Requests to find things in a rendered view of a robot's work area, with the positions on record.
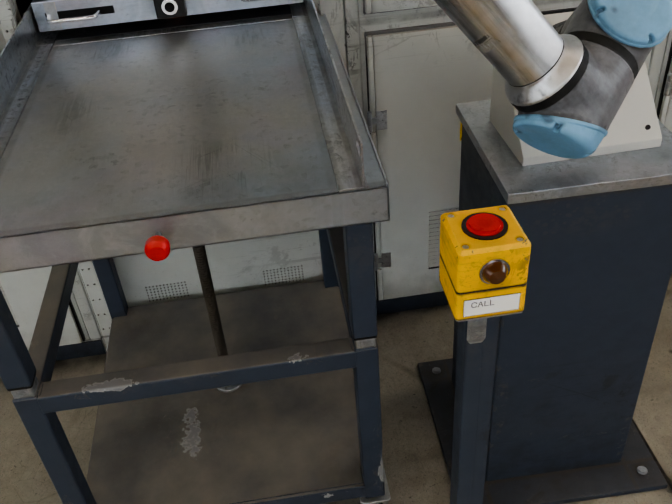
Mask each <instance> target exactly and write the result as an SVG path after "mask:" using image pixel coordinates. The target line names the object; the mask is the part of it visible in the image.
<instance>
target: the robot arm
mask: <svg viewBox="0 0 672 504"><path fill-rule="evenodd" d="M434 1H435V2H436V4H437V5H438V6H439V7H440V8H441V9H442V10H443V11H444V12H445V13H446V15H447V16H448V17H449V18H450V19H451V20H452V21H453V22H454V23H455V25H456V26H457V27H458V28H459V29H460V30H461V31H462V32H463V33H464V34H465V36H466V37H467V38H468V39H469V40H470V41H471V42H472V43H473V44H474V46H475V47H476V48H477V49H478V50H479V51H480V52H481V53H482V54H483V55H484V56H485V58H486V59H487V60H488V61H489V62H490V63H491V64H492V65H493V66H494V68H495V69H496V70H497V71H498V72H499V73H500V74H501V75H502V76H503V77H504V79H505V80H506V84H505V95H506V98H507V99H508V100H509V102H510V103H511V104H512V105H513V106H514V107H515V108H516V109H517V110H518V115H517V116H515V117H514V119H513V121H514V122H513V127H512V128H513V131H514V133H515V134H516V135H517V137H518V138H520V139H521V140H522V141H523V142H525V143H526V144H528V145H530V146H531V147H533V148H535V149H537V150H540V151H542V152H545V153H547V154H550V155H554V156H558V157H562V158H570V159H579V158H585V157H587V156H590V155H591V154H593V153H594V152H595V151H596V149H597V148H598V146H599V144H600V143H601V141H602V139H603V138H604V137H606V136H607V134H608V131H607V130H608V129H609V127H610V125H611V123H612V121H613V119H614V117H615V116H616V114H617V112H618V110H619V108H620V106H621V105H622V103H623V101H624V99H625V97H626V95H627V94H628V92H629V90H630V88H631V86H632V84H633V82H634V80H635V78H636V76H637V75H638V73H639V71H640V69H641V67H642V65H643V64H644V62H645V60H646V58H647V56H648V55H649V53H650V52H651V50H652V49H653V48H654V46H656V45H658V44H660V43H661V42H662V41H663V40H664V39H665V38H666V36H667V34H668V33H669V31H670V30H671V28H672V0H583V1H582V2H581V3H580V4H579V6H578V7H577V8H576V9H575V11H574V12H573V13H572V14H571V16H570V17H569V18H568V19H567V20H565V21H562V22H559V23H557V24H555V25H553V26H552V25H551V24H550V23H549V21H548V20H547V19H546V18H545V16H544V15H543V14H542V13H541V11H540V10H539V9H538V8H537V6H536V5H535V4H534V3H533V1H532V0H434Z"/></svg>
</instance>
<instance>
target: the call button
mask: <svg viewBox="0 0 672 504"><path fill-rule="evenodd" d="M466 227H467V229H468V230H469V231H470V232H472V233H473V234H476V235H480V236H492V235H496V234H498V233H500V232H501V231H502V230H503V227H504V224H503V222H502V220H501V219H499V218H498V217H496V216H495V215H492V214H487V213H481V214H476V215H474V216H472V217H470V218H469V219H468V220H467V222H466Z"/></svg>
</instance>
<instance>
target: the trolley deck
mask: <svg viewBox="0 0 672 504"><path fill-rule="evenodd" d="M319 19H320V22H321V25H322V28H323V30H324V33H325V36H326V39H327V42H328V45H329V48H330V51H331V53H332V56H333V59H334V62H335V65H336V68H337V71H338V74H339V76H340V79H341V82H342V85H343V88H344V91H345V94H346V97H347V99H348V102H349V105H350V108H351V111H352V114H353V117H354V120H355V122H356V125H357V128H358V131H359V134H360V137H361V140H362V143H363V158H364V174H365V177H366V180H367V183H368V186H369V189H362V190H354V191H347V192H339V191H338V187H337V183H336V179H335V175H334V172H333V168H332V164H331V160H330V156H329V153H328V149H327V145H326V141H325V138H324V134H323V130H322V126H321V122H320V119H319V115H318V111H317V107H316V103H315V100H314V96H313V92H312V88H311V85H310V81H309V77H308V73H307V69H306V66H305V62H304V58H303V54H302V50H301V47H300V43H299V39H298V35H297V32H296V28H295V24H294V20H293V19H289V20H280V21H271V22H262V23H254V24H245V25H236V26H228V27H219V28H210V29H202V30H193V31H184V32H175V33H167V34H158V35H149V36H141V37H132V38H123V39H114V40H106V41H97V42H88V43H80V44H71V45H62V46H53V47H52V49H51V52H50V54H49V56H48V58H47V60H46V62H45V65H44V67H43V69H42V71H41V73H40V76H39V78H38V80H37V82H36V84H35V86H34V89H33V91H32V93H31V95H30V97H29V99H28V102H27V104H26V106H25V108H24V110H23V112H22V115H21V117H20V119H19V121H18V123H17V125H16V128H15V130H14V132H13V134H12V136H11V138H10V141H9V143H8V145H7V147H6V149H5V152H4V154H3V156H2V158H1V160H0V273H4V272H12V271H19V270H26V269H34V268H41V267H49V266H56V265H63V264H71V263H78V262H86V261H93V260H100V259H108V258H115V257H123V256H130V255H138V254H145V251H144V249H145V243H146V241H147V239H148V238H150V237H152V236H155V233H156V232H161V233H162V236H163V237H165V238H166V239H167V240H168V241H169V243H170V250H175V249H182V248H189V247H197V246H204V245H212V244H219V243H227V242H234V241H241V240H249V239H256V238H264V237H271V236H278V235H286V234H293V233H301V232H308V231H315V230H323V229H330V228H338V227H345V226H353V225H360V224H367V223H375V222H382V221H389V220H390V213H389V183H388V181H387V178H386V175H385V173H384V170H383V167H382V165H381V162H380V159H379V157H378V154H377V151H376V148H375V146H374V143H373V140H372V138H371V135H370V132H369V130H368V127H367V124H366V122H365V119H364V116H363V114H362V111H361V108H360V106H359V103H358V100H357V97H356V95H355V92H354V89H353V87H352V84H351V81H350V79H349V76H348V73H347V71H346V68H345V65H344V63H343V60H342V57H341V55H340V52H339V49H338V46H337V44H336V41H335V38H334V36H333V33H332V30H331V28H330V25H329V22H328V20H327V17H326V14H325V13H324V15H323V16H319Z"/></svg>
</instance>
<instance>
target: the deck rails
mask: <svg viewBox="0 0 672 504"><path fill-rule="evenodd" d="M307 6H308V15H306V16H298V17H293V20H294V24H295V28H296V32H297V35H298V39H299V43H300V47H301V50H302V54H303V58H304V62H305V66H306V69H307V73H308V77H309V81H310V85H311V88H312V92H313V96H314V100H315V103H316V107H317V111H318V115H319V119H320V122H321V126H322V130H323V134H324V138H325V141H326V145H327V149H328V153H329V156H330V160H331V164H332V168H333V172H334V175H335V179H336V183H337V187H338V191H339V192H347V191H354V190H362V189H369V186H368V183H367V180H366V177H365V174H364V158H363V143H362V140H361V137H360V134H359V131H358V128H357V125H356V122H355V120H354V117H353V114H352V111H351V108H350V105H349V102H348V99H347V97H346V94H345V91H344V88H343V85H342V82H341V79H340V76H339V74H338V71H337V68H336V65H335V62H334V59H333V56H332V53H331V51H330V48H329V45H328V42H327V39H326V36H325V33H324V30H323V28H322V25H321V22H320V19H319V16H318V13H317V10H316V7H315V5H314V2H313V0H307ZM52 47H53V45H44V46H36V44H35V41H34V38H33V35H32V32H31V29H30V26H29V23H28V19H27V16H26V14H24V16H23V17H22V19H21V21H20V22H19V24H18V26H17V27H16V29H15V31H14V32H13V34H12V36H11V37H10V39H9V41H8V42H7V44H6V46H5V47H4V49H3V51H2V52H1V54H0V160H1V158H2V156H3V154H4V152H5V149H6V147H7V145H8V143H9V141H10V138H11V136H12V134H13V132H14V130H15V128H16V125H17V123H18V121H19V119H20V117H21V115H22V112H23V110H24V108H25V106H26V104H27V102H28V99H29V97H30V95H31V93H32V91H33V89H34V86H35V84H36V82H37V80H38V78H39V76H40V73H41V71H42V69H43V67H44V65H45V62H46V60H47V58H48V56H49V54H50V52H51V49H52ZM359 148H360V149H359Z"/></svg>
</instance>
